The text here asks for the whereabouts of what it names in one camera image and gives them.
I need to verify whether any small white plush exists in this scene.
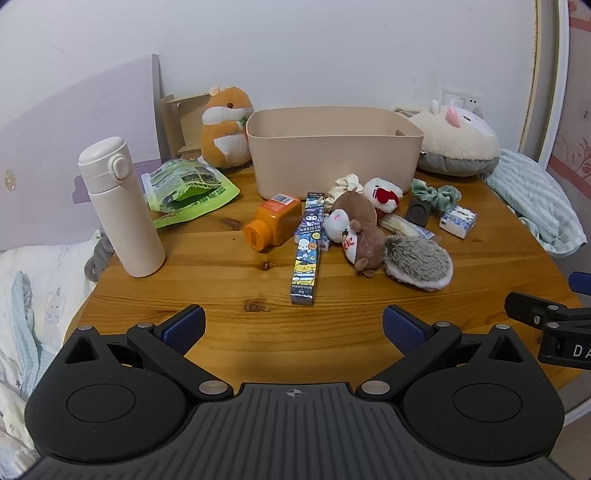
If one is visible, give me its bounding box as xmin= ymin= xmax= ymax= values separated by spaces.
xmin=362 ymin=178 xmax=403 ymax=214

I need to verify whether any green snack bag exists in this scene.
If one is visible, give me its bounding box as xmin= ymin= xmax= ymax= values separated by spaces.
xmin=141 ymin=158 xmax=241 ymax=230

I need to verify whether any blue white tissue packet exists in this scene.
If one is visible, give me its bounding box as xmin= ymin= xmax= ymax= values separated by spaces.
xmin=438 ymin=206 xmax=478 ymax=239

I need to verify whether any white thermos bottle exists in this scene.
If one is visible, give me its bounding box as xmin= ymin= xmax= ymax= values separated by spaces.
xmin=78 ymin=137 xmax=166 ymax=278

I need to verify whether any brown squirrel plush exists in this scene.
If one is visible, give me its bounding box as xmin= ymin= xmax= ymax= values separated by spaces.
xmin=322 ymin=189 xmax=454 ymax=292

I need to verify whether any white door frame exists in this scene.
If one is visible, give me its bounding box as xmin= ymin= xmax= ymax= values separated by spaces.
xmin=518 ymin=0 xmax=573 ymax=167

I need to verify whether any cream cat plush pillow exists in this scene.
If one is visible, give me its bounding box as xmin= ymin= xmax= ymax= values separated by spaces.
xmin=394 ymin=99 xmax=502 ymax=176

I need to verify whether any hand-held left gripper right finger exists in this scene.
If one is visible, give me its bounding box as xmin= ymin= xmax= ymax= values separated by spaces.
xmin=356 ymin=305 xmax=530 ymax=400

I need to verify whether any green striped pillow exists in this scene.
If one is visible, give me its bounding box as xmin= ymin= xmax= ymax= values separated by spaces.
xmin=485 ymin=148 xmax=587 ymax=258

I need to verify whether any black square block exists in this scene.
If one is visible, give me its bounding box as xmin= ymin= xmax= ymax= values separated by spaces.
xmin=406 ymin=198 xmax=434 ymax=226

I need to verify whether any cream scrunchie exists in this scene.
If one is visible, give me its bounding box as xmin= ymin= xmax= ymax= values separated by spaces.
xmin=325 ymin=173 xmax=365 ymax=204

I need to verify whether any green scrunchie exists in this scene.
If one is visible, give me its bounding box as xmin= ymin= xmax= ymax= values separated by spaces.
xmin=411 ymin=179 xmax=462 ymax=213

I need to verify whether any white wall socket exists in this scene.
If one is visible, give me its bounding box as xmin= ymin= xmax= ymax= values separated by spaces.
xmin=438 ymin=88 xmax=483 ymax=114

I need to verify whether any long cartoon printed box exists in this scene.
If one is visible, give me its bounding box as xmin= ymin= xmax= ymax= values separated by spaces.
xmin=289 ymin=192 xmax=327 ymax=306

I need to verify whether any printed bedding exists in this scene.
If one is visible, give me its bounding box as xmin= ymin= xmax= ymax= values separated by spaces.
xmin=0 ymin=231 xmax=100 ymax=467

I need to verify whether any orange hamster plush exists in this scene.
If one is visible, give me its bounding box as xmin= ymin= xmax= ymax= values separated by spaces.
xmin=200 ymin=86 xmax=254 ymax=169

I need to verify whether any orange plastic bottle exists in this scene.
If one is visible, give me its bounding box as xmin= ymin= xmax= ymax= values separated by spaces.
xmin=243 ymin=194 xmax=303 ymax=252

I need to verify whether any light purple board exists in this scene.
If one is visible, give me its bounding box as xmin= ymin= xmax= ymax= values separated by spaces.
xmin=0 ymin=54 xmax=162 ymax=252

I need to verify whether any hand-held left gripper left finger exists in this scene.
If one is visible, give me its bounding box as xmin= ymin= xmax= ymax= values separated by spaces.
xmin=60 ymin=304 xmax=234 ymax=401

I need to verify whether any beige plastic container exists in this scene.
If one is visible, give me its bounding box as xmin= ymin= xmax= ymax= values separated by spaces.
xmin=246 ymin=107 xmax=424 ymax=214

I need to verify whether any grey plush tail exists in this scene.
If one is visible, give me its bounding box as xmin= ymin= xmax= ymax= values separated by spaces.
xmin=84 ymin=230 xmax=115 ymax=282

